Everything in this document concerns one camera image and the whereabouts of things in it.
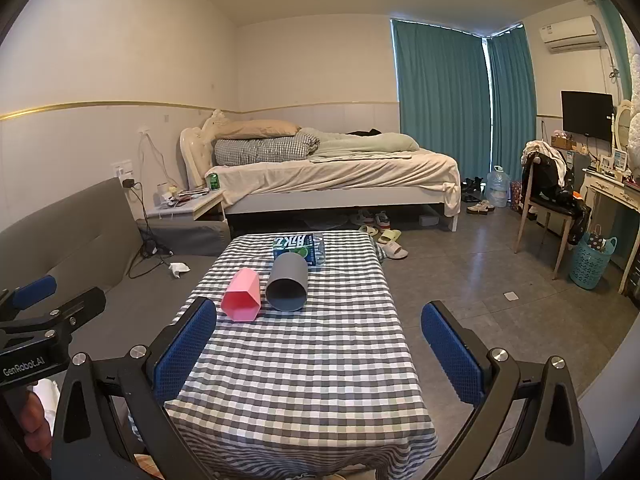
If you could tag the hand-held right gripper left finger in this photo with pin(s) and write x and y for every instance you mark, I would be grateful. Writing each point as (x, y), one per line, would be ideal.
(185, 345)

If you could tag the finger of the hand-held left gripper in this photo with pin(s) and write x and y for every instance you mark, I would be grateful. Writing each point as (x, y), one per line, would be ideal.
(34, 291)
(75, 306)

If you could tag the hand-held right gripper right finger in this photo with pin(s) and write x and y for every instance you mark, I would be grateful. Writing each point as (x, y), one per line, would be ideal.
(450, 350)

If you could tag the pink hexagonal cup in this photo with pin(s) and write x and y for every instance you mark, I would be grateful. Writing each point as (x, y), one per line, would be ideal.
(242, 295)

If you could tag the grey round cup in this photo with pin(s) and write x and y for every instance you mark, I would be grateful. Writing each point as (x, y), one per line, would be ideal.
(287, 275)

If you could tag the person's left hand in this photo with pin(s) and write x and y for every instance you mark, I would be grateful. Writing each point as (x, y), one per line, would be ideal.
(32, 417)

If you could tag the grey sofa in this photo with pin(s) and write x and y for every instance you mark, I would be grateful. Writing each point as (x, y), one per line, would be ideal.
(75, 240)

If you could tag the crumpled white tissue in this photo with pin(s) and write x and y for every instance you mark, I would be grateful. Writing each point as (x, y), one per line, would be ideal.
(179, 270)

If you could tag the white paper scrap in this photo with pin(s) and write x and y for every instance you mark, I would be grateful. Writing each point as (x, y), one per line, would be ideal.
(511, 295)

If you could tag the beige slipper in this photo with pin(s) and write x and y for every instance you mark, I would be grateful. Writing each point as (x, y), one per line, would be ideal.
(390, 236)
(396, 250)

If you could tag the grey checked tablecloth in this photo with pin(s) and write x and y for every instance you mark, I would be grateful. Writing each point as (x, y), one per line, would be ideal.
(310, 365)

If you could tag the black charger plug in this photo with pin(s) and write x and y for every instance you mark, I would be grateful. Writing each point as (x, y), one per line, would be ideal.
(128, 183)

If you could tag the white nightstand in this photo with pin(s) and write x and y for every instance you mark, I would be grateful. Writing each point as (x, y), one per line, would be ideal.
(200, 206)

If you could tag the pair of white sneakers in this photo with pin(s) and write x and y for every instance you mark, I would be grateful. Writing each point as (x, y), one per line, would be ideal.
(480, 207)

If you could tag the pile of papers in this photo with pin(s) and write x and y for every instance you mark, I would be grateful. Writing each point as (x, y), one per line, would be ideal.
(182, 196)

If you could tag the shoes under bed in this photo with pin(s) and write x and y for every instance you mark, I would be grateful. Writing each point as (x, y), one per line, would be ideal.
(372, 219)

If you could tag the clear plastic bottle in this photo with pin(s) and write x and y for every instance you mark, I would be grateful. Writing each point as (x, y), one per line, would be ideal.
(319, 252)

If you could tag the teal laundry basket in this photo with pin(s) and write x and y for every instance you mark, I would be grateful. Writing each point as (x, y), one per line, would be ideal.
(590, 265)

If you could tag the green drink can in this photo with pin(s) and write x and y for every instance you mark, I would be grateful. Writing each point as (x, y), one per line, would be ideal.
(214, 181)

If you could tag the pair of black shoes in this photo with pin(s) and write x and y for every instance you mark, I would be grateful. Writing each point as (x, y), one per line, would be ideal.
(471, 185)

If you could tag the red bag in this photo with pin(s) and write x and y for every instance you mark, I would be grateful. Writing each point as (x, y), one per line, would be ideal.
(515, 196)

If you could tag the large water jug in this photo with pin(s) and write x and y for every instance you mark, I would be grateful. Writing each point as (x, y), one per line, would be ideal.
(498, 187)

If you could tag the wooden chair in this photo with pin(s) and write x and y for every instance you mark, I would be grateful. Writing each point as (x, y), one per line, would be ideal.
(547, 210)

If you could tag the cream bed headboard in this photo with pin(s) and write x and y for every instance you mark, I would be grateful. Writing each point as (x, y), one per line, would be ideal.
(197, 155)

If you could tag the black jacket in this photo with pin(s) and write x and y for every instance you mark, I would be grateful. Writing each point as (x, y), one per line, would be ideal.
(550, 177)

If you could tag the checked duvet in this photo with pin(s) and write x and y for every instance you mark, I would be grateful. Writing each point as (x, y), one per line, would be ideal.
(260, 151)

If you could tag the bed with bedding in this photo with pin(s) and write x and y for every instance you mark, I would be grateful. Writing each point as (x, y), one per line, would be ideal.
(340, 172)

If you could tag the white garment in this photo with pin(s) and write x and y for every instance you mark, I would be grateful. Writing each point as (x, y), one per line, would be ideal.
(545, 148)

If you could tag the light green quilt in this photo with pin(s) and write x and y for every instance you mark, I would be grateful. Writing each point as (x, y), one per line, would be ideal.
(365, 142)

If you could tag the white dressing table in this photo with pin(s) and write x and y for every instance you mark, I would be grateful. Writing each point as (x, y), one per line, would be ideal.
(607, 187)

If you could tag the beige pillow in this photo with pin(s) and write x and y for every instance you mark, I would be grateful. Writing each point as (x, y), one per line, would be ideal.
(255, 128)

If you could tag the wide teal curtain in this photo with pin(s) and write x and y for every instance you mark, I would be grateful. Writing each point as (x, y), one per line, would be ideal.
(440, 100)

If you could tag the narrow teal curtain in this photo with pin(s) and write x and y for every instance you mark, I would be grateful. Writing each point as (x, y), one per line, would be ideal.
(512, 105)

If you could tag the black television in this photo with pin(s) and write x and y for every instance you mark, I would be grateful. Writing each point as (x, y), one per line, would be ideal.
(586, 115)

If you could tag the white oval mirror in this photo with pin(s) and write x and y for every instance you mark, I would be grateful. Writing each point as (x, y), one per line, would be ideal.
(624, 120)

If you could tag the white air conditioner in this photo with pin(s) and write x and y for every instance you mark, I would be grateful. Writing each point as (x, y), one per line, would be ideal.
(570, 32)

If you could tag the white wall socket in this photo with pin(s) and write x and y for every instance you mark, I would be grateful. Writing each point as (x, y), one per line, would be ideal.
(123, 168)

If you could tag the white bed frame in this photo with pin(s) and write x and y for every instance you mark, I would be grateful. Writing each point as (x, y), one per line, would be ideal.
(325, 202)

